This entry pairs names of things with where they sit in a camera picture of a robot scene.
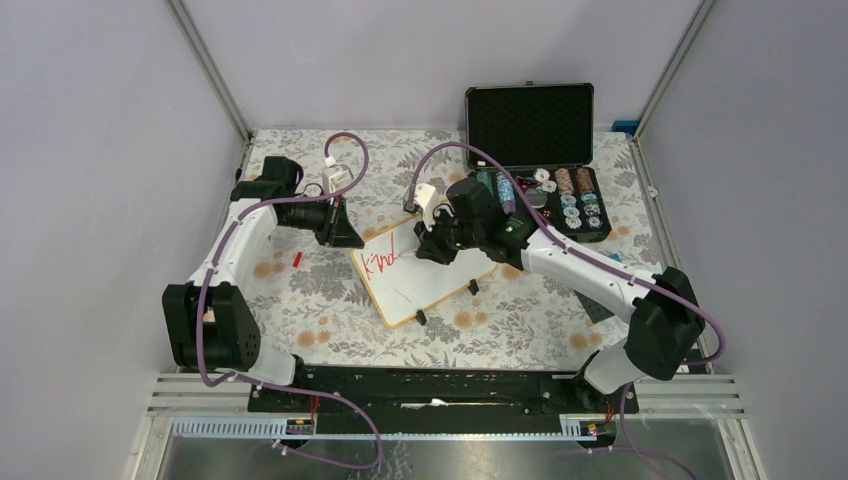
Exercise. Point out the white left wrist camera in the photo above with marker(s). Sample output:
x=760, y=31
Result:
x=335, y=176

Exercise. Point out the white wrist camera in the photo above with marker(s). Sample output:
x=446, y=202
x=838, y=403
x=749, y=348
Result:
x=423, y=198
x=335, y=176

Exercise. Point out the blue purple poker chip stack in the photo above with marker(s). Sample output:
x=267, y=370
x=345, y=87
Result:
x=506, y=194

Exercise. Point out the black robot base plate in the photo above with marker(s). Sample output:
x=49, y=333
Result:
x=360, y=400

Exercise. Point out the blue box in corner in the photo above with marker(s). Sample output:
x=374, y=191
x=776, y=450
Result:
x=628, y=127

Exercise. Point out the aluminium frame rail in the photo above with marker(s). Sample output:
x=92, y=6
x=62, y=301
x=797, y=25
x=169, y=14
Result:
x=235, y=410

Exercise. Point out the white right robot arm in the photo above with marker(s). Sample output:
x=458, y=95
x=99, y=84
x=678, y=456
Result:
x=659, y=309

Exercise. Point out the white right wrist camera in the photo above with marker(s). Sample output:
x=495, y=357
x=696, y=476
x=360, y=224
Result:
x=423, y=198

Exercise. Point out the green poker chip stack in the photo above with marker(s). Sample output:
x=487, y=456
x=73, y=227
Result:
x=485, y=179

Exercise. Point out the floral patterned table mat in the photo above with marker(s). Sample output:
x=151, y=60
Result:
x=321, y=311

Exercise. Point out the black poker chip case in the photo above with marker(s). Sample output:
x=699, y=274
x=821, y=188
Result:
x=542, y=139

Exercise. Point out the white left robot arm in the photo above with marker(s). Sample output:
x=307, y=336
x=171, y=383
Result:
x=208, y=320

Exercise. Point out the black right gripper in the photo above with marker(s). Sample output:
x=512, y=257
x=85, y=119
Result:
x=430, y=245

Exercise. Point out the yellow framed whiteboard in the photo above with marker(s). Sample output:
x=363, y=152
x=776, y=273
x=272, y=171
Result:
x=401, y=288

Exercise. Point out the grey lego baseplate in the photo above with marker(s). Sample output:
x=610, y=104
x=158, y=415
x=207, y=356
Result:
x=595, y=311

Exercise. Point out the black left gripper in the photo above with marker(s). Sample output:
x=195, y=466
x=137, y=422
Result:
x=337, y=230

